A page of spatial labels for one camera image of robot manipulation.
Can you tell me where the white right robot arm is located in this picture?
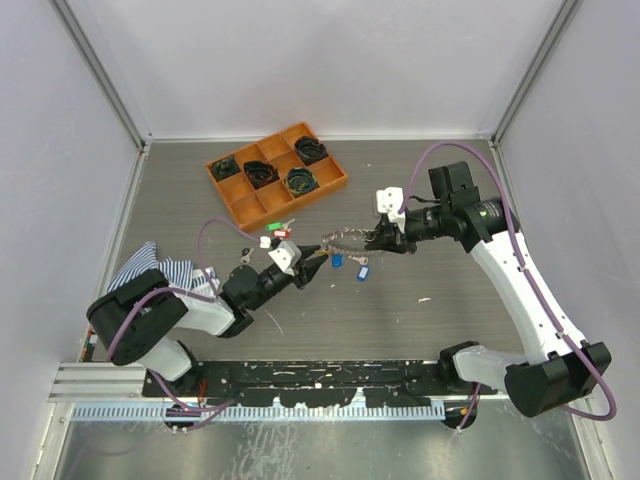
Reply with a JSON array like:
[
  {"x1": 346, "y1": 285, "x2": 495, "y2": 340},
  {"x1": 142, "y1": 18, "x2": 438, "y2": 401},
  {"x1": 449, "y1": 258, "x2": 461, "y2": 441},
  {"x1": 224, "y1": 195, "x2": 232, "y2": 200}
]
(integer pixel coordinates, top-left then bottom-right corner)
[{"x1": 365, "y1": 162, "x2": 611, "y2": 418}]

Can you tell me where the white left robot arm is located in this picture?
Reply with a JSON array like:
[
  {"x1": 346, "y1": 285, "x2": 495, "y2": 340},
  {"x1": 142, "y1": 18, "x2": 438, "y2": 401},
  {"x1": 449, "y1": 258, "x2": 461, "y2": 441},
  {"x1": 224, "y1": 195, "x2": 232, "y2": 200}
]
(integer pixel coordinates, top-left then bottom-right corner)
[{"x1": 86, "y1": 241, "x2": 327, "y2": 396}]

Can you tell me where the key with red tag left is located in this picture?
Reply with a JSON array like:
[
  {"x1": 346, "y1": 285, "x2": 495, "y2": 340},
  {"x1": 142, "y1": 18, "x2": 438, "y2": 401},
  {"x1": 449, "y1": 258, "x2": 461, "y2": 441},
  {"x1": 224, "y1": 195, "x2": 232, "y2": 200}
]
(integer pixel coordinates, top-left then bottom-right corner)
[{"x1": 271, "y1": 229, "x2": 291, "y2": 239}]

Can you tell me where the black key fob key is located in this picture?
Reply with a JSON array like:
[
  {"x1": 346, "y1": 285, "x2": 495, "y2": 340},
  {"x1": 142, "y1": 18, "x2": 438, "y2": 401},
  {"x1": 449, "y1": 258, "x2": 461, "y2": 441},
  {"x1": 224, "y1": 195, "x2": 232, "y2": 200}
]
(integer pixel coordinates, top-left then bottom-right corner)
[{"x1": 240, "y1": 248, "x2": 254, "y2": 265}]

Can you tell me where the blue yellow rolled tie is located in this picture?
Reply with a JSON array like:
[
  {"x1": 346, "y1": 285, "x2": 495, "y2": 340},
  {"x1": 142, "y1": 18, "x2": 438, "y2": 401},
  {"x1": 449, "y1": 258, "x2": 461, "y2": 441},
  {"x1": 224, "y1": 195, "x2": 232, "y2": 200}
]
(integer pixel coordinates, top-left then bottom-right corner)
[{"x1": 284, "y1": 167, "x2": 319, "y2": 198}]

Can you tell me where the orange compartment tray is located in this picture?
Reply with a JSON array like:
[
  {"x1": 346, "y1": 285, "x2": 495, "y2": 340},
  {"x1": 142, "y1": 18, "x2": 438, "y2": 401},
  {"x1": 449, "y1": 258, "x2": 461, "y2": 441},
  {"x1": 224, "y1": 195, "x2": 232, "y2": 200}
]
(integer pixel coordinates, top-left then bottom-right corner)
[{"x1": 205, "y1": 122, "x2": 348, "y2": 233}]

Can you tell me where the blue striped cloth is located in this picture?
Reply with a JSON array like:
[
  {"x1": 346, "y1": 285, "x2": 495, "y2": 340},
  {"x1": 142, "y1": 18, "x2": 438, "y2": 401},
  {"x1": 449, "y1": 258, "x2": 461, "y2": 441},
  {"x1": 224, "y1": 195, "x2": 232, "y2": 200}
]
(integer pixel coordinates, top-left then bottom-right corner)
[{"x1": 107, "y1": 241, "x2": 220, "y2": 297}]

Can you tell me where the dark rolled tie far left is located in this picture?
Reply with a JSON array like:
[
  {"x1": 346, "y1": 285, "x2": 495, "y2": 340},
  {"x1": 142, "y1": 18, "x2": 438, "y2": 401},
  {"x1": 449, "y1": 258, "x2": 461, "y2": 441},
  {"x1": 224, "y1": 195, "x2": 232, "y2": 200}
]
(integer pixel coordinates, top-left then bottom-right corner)
[{"x1": 209, "y1": 155, "x2": 240, "y2": 182}]

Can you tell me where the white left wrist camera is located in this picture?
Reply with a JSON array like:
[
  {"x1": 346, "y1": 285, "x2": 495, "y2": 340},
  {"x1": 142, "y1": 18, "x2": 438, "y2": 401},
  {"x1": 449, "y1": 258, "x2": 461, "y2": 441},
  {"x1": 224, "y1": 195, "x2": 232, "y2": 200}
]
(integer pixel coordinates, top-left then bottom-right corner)
[{"x1": 268, "y1": 240, "x2": 302, "y2": 276}]

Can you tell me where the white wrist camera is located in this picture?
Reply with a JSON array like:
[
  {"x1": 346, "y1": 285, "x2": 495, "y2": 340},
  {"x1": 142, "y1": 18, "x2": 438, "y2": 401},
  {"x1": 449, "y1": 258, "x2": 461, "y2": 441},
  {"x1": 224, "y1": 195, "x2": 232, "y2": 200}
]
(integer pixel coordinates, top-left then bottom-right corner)
[
  {"x1": 268, "y1": 240, "x2": 302, "y2": 276},
  {"x1": 374, "y1": 187, "x2": 406, "y2": 225}
]

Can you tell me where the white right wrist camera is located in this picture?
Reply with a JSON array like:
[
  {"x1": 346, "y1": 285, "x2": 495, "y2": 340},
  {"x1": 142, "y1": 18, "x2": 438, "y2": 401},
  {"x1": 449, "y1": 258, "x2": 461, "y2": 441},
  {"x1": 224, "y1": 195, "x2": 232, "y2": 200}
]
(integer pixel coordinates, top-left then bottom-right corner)
[{"x1": 374, "y1": 187, "x2": 406, "y2": 225}]

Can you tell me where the black mounting base plate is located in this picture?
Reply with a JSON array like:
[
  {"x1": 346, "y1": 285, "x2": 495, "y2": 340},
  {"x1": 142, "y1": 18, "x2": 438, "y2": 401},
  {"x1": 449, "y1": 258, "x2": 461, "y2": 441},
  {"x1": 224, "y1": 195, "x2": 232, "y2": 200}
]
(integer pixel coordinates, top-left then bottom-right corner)
[{"x1": 167, "y1": 360, "x2": 474, "y2": 408}]

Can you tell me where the slotted cable duct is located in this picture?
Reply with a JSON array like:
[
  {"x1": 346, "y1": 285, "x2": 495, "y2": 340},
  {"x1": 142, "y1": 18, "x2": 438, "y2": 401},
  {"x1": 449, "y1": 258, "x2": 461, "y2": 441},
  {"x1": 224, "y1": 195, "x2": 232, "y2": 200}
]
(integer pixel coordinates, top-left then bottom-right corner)
[{"x1": 70, "y1": 398, "x2": 445, "y2": 423}]

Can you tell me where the aluminium corner post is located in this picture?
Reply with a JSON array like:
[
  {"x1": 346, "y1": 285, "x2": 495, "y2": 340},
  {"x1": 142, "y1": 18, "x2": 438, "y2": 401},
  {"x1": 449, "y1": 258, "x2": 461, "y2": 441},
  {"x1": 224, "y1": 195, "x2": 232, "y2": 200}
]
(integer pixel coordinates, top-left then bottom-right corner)
[{"x1": 490, "y1": 0, "x2": 583, "y2": 147}]

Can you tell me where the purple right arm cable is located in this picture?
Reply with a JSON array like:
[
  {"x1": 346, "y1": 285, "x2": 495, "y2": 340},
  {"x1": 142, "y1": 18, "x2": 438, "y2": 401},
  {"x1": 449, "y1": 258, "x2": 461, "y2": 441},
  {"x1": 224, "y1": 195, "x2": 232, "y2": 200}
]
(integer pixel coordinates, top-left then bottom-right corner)
[{"x1": 399, "y1": 141, "x2": 617, "y2": 431}]

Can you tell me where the left aluminium frame post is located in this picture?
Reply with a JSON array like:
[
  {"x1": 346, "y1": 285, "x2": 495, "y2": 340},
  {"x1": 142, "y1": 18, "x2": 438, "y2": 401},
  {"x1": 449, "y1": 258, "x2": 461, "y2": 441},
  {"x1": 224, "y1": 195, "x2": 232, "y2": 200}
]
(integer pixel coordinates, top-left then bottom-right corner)
[{"x1": 50, "y1": 0, "x2": 153, "y2": 150}]

